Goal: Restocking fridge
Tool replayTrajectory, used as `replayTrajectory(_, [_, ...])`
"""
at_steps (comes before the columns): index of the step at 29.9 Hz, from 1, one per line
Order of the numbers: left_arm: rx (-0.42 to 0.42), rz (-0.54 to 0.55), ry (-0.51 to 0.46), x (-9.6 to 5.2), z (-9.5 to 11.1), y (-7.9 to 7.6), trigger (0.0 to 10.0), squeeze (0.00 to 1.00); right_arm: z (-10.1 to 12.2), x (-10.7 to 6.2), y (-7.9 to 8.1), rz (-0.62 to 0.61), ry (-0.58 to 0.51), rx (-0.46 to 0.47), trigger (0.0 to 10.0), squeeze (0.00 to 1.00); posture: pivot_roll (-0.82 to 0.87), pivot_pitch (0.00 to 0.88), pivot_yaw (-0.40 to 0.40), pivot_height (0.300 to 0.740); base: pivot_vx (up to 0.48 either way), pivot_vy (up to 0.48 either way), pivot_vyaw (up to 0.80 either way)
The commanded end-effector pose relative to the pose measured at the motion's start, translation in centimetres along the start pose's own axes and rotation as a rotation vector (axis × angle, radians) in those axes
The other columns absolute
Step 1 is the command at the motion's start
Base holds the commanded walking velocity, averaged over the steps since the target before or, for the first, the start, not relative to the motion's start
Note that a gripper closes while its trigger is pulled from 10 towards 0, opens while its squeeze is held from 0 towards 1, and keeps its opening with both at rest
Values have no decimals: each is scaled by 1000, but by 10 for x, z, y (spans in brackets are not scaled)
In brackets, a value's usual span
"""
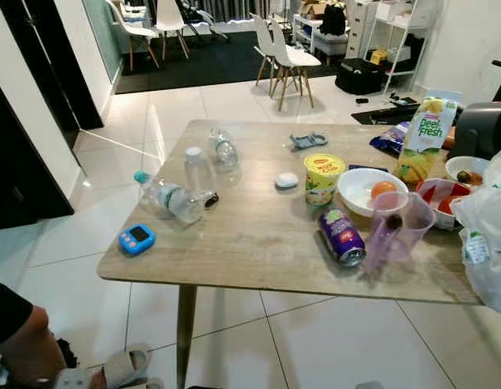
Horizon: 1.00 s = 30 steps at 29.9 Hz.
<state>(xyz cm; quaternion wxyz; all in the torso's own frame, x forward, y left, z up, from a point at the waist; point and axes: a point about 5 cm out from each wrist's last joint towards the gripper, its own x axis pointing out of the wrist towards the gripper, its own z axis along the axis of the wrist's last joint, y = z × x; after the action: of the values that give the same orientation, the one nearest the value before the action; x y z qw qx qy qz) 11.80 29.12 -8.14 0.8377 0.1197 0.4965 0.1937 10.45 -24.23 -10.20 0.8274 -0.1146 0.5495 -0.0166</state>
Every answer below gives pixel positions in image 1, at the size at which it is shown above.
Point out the black cabinet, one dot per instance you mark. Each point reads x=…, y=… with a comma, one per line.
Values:
x=23, y=178

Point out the blue digital timer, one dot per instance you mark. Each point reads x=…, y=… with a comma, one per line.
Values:
x=137, y=240

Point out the person leg black shorts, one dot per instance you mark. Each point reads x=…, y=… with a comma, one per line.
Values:
x=27, y=352

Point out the small clear bottle white cap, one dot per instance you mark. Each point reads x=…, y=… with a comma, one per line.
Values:
x=196, y=172

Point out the white chair wooden legs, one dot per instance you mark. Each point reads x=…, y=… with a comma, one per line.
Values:
x=263, y=40
x=133, y=31
x=169, y=16
x=295, y=58

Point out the grey sandal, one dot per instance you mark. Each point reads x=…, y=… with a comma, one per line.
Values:
x=121, y=369

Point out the empty crumpled clear bottle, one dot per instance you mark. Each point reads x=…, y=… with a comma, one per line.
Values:
x=223, y=150

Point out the dark room rug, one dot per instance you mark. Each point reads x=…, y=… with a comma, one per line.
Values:
x=202, y=65

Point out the light wooden table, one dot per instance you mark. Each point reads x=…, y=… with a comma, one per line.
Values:
x=267, y=235

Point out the small white round puck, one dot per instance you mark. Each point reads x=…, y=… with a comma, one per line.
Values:
x=287, y=181

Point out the grey blue clip tool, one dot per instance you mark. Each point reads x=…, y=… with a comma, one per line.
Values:
x=317, y=140

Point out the yellow instant noodle cup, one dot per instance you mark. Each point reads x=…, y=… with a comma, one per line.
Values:
x=322, y=182

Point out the purple drink can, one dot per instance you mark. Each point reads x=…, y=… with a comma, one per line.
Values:
x=341, y=237

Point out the large white bowl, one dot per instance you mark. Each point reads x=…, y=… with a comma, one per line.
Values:
x=354, y=190

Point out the black bag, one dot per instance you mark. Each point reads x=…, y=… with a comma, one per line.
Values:
x=360, y=76

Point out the orange fruit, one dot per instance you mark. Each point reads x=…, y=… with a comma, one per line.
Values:
x=383, y=191

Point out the black exercise mat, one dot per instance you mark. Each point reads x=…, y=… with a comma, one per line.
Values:
x=380, y=115

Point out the clear purple plastic jug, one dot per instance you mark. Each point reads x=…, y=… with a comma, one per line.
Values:
x=388, y=247

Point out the blue snack bag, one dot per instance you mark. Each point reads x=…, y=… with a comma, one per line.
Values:
x=388, y=138

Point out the dark round fruit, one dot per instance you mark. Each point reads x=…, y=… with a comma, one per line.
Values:
x=394, y=222

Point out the Peel Fresh juice carton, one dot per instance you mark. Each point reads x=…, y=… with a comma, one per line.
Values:
x=429, y=134

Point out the white shelf rack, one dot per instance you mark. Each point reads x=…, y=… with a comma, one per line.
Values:
x=396, y=18

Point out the pink container with tomatoes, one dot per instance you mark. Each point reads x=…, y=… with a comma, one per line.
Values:
x=449, y=198

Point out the small white bowl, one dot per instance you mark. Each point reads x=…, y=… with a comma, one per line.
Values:
x=457, y=166

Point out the black rice cooker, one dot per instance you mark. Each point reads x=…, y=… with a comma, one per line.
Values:
x=486, y=130

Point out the clear plastic bag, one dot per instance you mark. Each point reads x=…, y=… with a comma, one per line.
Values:
x=490, y=235

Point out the black door frame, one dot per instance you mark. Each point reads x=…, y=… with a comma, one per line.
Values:
x=68, y=81

